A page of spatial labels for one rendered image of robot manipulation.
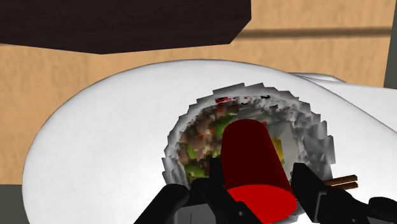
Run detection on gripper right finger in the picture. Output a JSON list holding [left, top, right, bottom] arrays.
[[291, 162, 397, 224]]

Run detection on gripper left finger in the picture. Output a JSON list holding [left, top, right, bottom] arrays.
[[134, 158, 263, 224]]

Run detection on red cylinder cup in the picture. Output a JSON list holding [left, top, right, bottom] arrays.
[[219, 118, 298, 224]]

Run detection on brown chopstick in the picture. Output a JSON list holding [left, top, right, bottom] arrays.
[[331, 181, 359, 191], [324, 174, 358, 186]]

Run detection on white bowl with salad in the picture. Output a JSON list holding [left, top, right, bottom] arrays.
[[161, 81, 337, 218]]

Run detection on small white plate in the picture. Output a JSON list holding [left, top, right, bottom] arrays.
[[289, 72, 397, 132]]

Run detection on large white plate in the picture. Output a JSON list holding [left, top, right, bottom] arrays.
[[22, 59, 397, 224]]

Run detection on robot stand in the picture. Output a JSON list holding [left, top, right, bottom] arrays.
[[0, 0, 253, 55]]

